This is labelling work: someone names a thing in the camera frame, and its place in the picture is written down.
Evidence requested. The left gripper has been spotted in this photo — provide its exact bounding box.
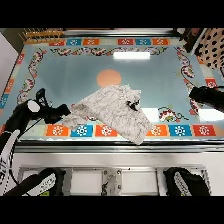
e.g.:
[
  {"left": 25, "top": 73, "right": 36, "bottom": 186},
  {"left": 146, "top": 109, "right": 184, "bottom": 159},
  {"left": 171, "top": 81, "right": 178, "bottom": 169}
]
[{"left": 45, "top": 103, "right": 72, "bottom": 124}]

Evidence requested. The white patterned garment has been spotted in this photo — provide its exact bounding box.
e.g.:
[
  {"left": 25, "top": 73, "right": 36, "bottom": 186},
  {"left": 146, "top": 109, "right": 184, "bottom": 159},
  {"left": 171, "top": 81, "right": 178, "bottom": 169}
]
[{"left": 61, "top": 83, "right": 153, "bottom": 146}]

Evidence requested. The wooden rack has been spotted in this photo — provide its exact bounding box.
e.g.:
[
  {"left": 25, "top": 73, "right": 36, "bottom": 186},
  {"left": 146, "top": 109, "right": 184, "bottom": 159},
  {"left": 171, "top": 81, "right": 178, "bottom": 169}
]
[{"left": 21, "top": 28, "right": 65, "bottom": 45}]

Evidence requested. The white black-dotted fabric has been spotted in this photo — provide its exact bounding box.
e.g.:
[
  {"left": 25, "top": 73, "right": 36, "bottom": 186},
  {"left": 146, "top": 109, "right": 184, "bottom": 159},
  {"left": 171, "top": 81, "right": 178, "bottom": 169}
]
[{"left": 194, "top": 28, "right": 224, "bottom": 72}]

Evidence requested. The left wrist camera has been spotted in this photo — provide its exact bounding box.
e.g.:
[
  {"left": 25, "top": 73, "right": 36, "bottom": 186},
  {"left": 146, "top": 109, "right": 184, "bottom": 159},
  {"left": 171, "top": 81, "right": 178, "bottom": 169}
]
[{"left": 34, "top": 87, "right": 52, "bottom": 108}]

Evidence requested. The silver frame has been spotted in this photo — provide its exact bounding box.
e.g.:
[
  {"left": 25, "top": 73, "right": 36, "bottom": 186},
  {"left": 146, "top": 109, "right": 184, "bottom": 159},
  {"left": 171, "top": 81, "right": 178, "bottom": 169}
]
[{"left": 12, "top": 139, "right": 224, "bottom": 197}]

